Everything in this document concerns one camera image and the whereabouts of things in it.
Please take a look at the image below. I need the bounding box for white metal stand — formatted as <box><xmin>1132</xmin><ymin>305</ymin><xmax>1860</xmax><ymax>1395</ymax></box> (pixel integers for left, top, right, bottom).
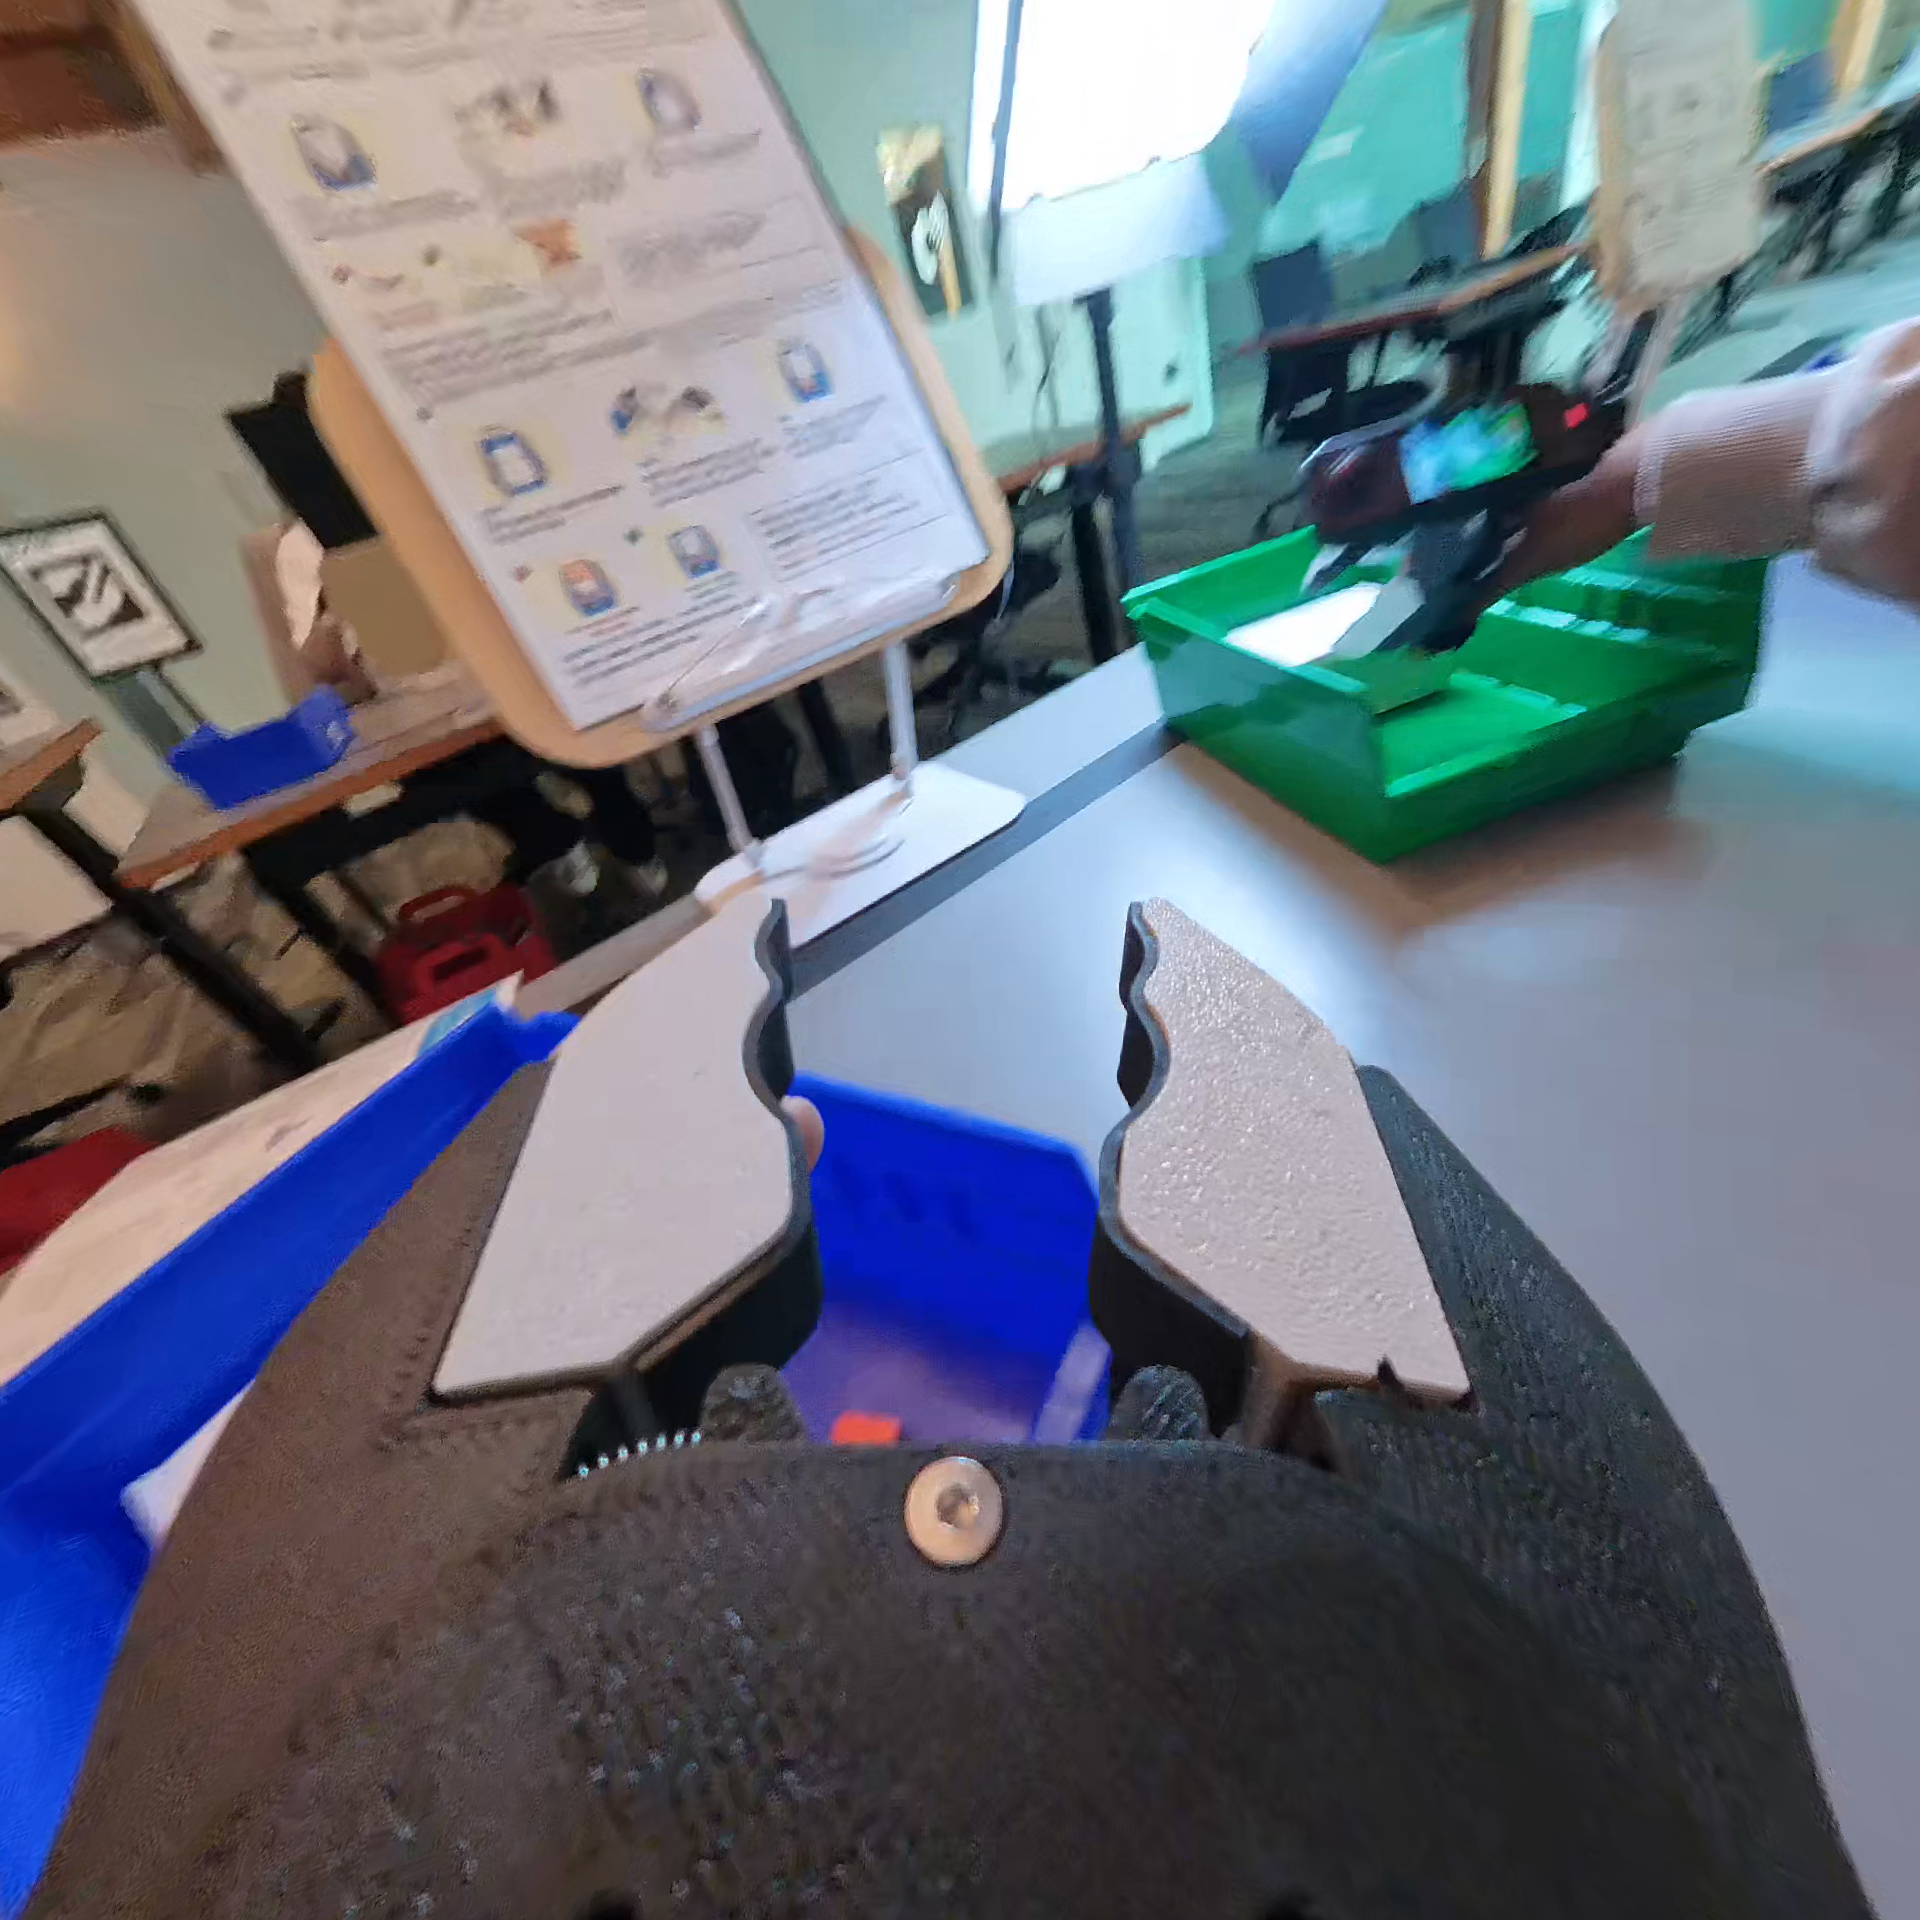
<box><xmin>681</xmin><ymin>644</ymin><xmax>1030</xmax><ymax>952</ymax></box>

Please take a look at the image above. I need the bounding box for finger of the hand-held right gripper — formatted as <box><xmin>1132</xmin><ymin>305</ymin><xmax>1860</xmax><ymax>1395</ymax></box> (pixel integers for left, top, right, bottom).
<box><xmin>1320</xmin><ymin>573</ymin><xmax>1426</xmax><ymax>662</ymax></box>

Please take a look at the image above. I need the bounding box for white sign on black pole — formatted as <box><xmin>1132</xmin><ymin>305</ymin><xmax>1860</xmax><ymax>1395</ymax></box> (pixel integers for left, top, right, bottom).
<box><xmin>998</xmin><ymin>150</ymin><xmax>1233</xmax><ymax>662</ymax></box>

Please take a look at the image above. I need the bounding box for person's right hand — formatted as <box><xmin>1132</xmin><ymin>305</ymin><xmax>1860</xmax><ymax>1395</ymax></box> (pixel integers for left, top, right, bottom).
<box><xmin>1504</xmin><ymin>435</ymin><xmax>1659</xmax><ymax>585</ymax></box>

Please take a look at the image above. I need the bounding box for brown cardboard sheet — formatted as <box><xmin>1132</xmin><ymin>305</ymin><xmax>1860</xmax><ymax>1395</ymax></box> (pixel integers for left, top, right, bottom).
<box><xmin>248</xmin><ymin>516</ymin><xmax>454</xmax><ymax>706</ymax></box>

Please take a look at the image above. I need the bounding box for wooden table with black legs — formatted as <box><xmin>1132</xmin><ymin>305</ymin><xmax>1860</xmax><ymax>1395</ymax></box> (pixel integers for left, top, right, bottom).
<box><xmin>113</xmin><ymin>704</ymin><xmax>512</xmax><ymax>1051</ymax></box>

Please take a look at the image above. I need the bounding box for black panel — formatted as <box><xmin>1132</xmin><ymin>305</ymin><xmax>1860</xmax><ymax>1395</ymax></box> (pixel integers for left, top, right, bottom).
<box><xmin>225</xmin><ymin>374</ymin><xmax>378</xmax><ymax>549</ymax></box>

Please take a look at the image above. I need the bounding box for red toolbox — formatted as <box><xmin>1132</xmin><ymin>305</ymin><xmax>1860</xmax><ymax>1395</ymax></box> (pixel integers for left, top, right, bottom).
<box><xmin>372</xmin><ymin>884</ymin><xmax>561</xmax><ymax>1024</ymax></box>

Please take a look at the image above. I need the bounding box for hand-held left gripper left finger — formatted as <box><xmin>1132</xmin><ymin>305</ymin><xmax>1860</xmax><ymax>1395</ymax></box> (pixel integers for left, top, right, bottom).
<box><xmin>433</xmin><ymin>896</ymin><xmax>827</xmax><ymax>1404</ymax></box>

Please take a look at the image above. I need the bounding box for green plastic bin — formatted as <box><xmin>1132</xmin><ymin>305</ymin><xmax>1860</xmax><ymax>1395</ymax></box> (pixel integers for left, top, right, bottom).
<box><xmin>1123</xmin><ymin>516</ymin><xmax>1771</xmax><ymax>864</ymax></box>

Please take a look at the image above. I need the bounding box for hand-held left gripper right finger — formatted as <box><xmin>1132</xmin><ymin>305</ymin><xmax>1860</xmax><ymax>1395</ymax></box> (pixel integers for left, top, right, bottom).
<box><xmin>1088</xmin><ymin>896</ymin><xmax>1475</xmax><ymax>1449</ymax></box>

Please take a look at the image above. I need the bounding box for hanging instruction sheet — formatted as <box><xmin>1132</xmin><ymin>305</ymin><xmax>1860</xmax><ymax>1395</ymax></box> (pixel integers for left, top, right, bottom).
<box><xmin>1592</xmin><ymin>0</ymin><xmax>1771</xmax><ymax>308</ymax></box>

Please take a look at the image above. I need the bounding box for large blue plastic bin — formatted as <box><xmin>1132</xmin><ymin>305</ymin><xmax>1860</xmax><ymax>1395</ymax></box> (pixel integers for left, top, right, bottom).
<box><xmin>0</xmin><ymin>1005</ymin><xmax>1120</xmax><ymax>1906</ymax></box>

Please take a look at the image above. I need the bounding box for small blue plastic bin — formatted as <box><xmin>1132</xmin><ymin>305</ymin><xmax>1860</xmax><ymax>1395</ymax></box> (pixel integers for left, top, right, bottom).
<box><xmin>164</xmin><ymin>681</ymin><xmax>360</xmax><ymax>812</ymax></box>

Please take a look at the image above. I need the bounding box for wooden display board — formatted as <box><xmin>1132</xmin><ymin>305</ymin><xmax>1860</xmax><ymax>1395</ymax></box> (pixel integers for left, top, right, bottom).
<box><xmin>307</xmin><ymin>224</ymin><xmax>1016</xmax><ymax>771</ymax></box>

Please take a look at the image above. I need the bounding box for dark framed wall picture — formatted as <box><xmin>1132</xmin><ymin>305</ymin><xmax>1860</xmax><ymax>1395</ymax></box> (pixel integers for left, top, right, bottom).
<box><xmin>878</xmin><ymin>129</ymin><xmax>976</xmax><ymax>321</ymax></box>

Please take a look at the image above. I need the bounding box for printed instruction sheet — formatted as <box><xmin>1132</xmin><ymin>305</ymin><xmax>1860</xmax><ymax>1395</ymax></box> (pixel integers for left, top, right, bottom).
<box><xmin>129</xmin><ymin>0</ymin><xmax>992</xmax><ymax>737</ymax></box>

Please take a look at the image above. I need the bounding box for black framed picture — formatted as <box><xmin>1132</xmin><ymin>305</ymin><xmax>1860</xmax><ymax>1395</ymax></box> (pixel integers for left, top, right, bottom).
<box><xmin>0</xmin><ymin>510</ymin><xmax>203</xmax><ymax>683</ymax></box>

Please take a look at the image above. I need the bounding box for person's right forearm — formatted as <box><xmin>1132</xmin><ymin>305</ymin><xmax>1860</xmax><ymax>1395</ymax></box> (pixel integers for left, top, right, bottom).
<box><xmin>1632</xmin><ymin>317</ymin><xmax>1920</xmax><ymax>606</ymax></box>

